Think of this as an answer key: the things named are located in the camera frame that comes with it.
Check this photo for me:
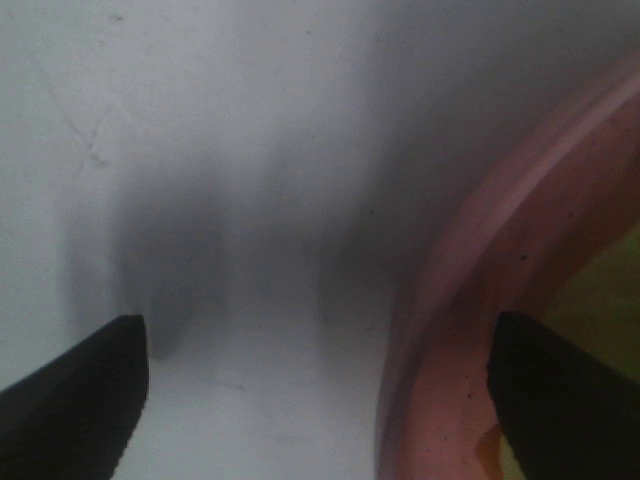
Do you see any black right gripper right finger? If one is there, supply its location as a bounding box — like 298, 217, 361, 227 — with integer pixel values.
487, 311, 639, 479

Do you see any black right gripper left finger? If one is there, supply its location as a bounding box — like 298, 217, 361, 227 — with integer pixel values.
1, 315, 149, 479

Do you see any sandwich with lettuce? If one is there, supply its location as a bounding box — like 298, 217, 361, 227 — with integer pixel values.
497, 231, 639, 479

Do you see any pink round plate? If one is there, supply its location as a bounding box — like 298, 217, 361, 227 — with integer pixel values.
375, 55, 639, 479

